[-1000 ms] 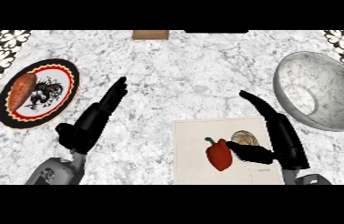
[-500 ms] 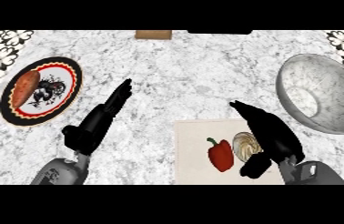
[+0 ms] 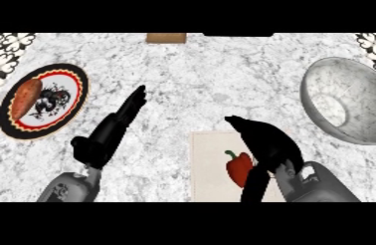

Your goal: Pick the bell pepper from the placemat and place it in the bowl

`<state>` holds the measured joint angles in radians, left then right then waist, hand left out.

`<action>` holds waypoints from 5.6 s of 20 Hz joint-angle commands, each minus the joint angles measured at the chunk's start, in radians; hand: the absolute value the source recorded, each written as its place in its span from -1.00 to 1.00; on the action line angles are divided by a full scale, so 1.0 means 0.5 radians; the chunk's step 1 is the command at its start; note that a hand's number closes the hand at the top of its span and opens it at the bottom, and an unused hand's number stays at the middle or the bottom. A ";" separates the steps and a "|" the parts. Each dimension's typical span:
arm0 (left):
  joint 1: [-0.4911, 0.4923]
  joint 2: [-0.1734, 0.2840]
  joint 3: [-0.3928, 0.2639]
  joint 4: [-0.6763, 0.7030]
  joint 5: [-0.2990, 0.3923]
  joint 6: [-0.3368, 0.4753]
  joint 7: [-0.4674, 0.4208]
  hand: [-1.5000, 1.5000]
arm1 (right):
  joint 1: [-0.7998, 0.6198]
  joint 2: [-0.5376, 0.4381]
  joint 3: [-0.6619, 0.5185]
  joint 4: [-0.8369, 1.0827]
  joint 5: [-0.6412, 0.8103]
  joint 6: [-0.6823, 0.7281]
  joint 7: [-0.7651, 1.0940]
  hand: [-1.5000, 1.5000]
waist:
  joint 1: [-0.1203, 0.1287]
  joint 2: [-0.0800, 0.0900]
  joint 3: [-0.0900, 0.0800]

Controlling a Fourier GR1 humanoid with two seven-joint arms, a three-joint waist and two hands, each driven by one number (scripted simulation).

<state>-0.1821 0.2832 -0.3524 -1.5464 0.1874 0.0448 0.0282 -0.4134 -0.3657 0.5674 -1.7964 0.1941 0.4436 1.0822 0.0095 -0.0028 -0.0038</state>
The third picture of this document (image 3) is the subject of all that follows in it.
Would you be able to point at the orange sweet potato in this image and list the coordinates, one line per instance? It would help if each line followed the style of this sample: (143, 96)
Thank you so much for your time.
(25, 98)

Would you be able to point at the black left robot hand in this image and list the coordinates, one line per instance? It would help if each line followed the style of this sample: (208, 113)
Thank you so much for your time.
(112, 126)

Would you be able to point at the red bell pepper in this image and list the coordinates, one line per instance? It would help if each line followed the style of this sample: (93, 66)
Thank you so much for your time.
(239, 169)

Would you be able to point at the white marble bowl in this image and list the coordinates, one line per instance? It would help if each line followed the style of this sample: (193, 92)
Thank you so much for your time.
(342, 99)

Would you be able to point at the black rimmed patterned plate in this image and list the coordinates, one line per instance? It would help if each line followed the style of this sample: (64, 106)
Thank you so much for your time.
(44, 101)

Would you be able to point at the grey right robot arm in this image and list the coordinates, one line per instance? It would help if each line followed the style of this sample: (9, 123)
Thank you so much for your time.
(316, 186)

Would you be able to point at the brown wooden block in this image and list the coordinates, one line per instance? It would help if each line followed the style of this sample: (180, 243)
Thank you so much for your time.
(167, 38)

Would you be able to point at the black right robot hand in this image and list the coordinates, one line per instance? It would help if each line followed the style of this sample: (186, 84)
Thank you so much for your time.
(267, 146)

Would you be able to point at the black white patterned tile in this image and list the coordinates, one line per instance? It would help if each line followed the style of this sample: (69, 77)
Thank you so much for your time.
(12, 51)
(367, 46)

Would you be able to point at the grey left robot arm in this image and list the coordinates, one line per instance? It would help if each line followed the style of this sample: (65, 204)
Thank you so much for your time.
(71, 187)

